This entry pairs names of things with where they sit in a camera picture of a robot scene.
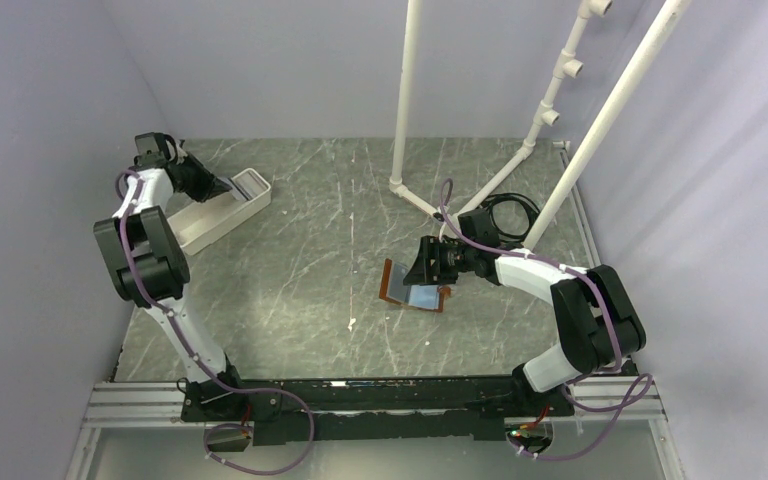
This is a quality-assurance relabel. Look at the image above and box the white PVC pipe frame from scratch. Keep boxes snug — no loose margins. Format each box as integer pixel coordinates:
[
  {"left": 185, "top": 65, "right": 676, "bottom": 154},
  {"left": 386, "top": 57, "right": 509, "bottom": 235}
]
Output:
[{"left": 388, "top": 0, "right": 693, "bottom": 260}]

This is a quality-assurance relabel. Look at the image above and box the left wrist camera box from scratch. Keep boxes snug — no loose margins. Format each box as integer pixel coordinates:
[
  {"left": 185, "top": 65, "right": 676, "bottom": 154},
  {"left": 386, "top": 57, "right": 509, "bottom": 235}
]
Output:
[{"left": 134, "top": 132, "right": 177, "bottom": 168}]

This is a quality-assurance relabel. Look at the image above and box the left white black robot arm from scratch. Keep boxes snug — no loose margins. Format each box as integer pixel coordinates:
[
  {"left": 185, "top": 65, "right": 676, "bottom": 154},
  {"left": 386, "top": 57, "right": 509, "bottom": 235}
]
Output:
[{"left": 93, "top": 167, "right": 248, "bottom": 420}]

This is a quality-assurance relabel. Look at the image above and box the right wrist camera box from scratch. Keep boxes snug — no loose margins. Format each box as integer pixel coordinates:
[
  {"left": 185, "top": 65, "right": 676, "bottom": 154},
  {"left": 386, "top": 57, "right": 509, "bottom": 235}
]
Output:
[{"left": 457, "top": 208, "right": 501, "bottom": 248}]

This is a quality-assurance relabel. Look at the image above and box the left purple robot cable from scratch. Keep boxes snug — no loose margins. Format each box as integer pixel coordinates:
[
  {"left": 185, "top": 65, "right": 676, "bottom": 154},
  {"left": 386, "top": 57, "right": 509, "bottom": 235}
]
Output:
[{"left": 114, "top": 168, "right": 318, "bottom": 478}]

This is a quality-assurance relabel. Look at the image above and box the white rectangular plastic tray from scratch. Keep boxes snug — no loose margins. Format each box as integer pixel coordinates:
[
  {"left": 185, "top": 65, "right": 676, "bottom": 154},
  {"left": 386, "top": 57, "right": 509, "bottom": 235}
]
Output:
[{"left": 169, "top": 168, "right": 272, "bottom": 256}]

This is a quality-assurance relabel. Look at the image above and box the brown leather card holder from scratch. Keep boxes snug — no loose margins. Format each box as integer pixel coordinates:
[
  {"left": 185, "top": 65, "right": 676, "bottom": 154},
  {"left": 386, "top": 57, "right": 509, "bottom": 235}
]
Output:
[{"left": 378, "top": 258, "right": 451, "bottom": 313}]

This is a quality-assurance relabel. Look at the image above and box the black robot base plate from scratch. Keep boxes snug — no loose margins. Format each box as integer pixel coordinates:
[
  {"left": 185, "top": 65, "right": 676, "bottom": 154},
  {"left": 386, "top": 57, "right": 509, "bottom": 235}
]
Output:
[{"left": 177, "top": 373, "right": 574, "bottom": 446}]

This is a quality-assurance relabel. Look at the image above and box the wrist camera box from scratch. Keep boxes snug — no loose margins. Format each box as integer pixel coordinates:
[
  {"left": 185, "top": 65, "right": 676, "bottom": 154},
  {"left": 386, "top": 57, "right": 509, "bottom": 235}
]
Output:
[
  {"left": 457, "top": 208, "right": 501, "bottom": 248},
  {"left": 134, "top": 132, "right": 177, "bottom": 168}
]

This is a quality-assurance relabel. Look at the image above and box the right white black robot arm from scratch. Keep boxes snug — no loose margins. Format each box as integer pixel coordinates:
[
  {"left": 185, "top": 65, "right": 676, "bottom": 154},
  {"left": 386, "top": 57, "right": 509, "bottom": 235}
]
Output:
[{"left": 402, "top": 236, "right": 646, "bottom": 415}]

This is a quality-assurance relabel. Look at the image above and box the coiled black cable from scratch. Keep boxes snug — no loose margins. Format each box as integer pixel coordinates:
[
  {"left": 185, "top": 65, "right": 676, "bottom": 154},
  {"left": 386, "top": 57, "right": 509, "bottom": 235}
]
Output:
[{"left": 476, "top": 192, "right": 542, "bottom": 244}]

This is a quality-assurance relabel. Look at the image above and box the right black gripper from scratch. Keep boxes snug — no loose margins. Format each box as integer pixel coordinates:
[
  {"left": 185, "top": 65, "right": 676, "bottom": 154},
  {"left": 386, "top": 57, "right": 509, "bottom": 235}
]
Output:
[{"left": 403, "top": 236, "right": 477, "bottom": 286}]

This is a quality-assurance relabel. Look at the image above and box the aluminium extrusion rail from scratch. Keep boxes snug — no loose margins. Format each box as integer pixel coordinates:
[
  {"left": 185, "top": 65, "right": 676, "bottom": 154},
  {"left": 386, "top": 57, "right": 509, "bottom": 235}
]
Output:
[{"left": 84, "top": 377, "right": 667, "bottom": 428}]

